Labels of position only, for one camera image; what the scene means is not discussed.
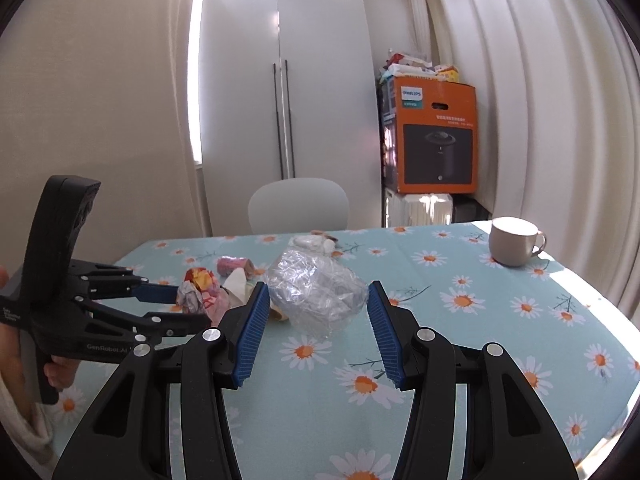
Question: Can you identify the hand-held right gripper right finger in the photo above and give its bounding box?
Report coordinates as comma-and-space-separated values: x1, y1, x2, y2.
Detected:
366, 280, 576, 480

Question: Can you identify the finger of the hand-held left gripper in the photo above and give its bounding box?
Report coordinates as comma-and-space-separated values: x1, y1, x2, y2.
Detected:
67, 259, 182, 307
75, 297, 213, 348

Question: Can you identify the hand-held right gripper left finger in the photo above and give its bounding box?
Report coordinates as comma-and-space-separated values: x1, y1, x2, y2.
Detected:
52, 281, 271, 480

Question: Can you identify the red yellow wrapper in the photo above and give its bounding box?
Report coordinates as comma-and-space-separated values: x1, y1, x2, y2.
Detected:
176, 266, 221, 313

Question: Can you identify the pink snack wrapper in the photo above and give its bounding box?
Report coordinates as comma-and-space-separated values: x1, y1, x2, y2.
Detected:
216, 256, 254, 277

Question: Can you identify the clear plastic bag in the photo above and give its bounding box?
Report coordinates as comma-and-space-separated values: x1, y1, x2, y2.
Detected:
267, 249, 370, 338

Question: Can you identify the person's left forearm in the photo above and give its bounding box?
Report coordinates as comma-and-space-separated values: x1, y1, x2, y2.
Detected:
0, 375, 57, 478

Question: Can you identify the person's left hand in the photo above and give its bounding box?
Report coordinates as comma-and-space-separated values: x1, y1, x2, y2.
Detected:
0, 266, 80, 413

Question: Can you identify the pink white plastic wrapper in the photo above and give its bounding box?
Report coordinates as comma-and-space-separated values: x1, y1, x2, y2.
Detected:
206, 287, 237, 327

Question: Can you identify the daisy print tablecloth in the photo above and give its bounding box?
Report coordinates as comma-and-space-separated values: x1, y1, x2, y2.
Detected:
47, 220, 640, 480

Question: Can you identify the white crumpled plastic wrapper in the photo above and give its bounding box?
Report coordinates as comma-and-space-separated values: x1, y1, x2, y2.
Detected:
289, 234, 335, 256

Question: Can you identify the white ribbed storage box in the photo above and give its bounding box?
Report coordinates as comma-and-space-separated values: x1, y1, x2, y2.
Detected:
384, 192, 456, 227

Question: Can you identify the white chair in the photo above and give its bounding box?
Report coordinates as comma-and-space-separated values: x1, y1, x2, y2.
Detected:
248, 178, 350, 235

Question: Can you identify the white mug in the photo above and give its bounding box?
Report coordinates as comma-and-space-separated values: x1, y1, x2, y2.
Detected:
488, 216, 548, 267

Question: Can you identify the orange cardboard box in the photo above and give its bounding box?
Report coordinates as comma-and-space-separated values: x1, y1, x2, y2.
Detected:
378, 76, 478, 195

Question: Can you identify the white wardrobe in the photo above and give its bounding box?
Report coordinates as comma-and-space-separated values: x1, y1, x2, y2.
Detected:
197, 0, 386, 236

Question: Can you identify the pile of packets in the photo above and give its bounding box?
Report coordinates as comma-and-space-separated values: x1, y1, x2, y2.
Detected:
378, 49, 461, 85

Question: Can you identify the white curtain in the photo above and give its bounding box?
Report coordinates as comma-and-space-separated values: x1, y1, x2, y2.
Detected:
405, 0, 640, 321

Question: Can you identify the thin black wardrobe handle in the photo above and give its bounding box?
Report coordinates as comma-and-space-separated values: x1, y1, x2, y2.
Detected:
285, 60, 297, 178
272, 63, 285, 179

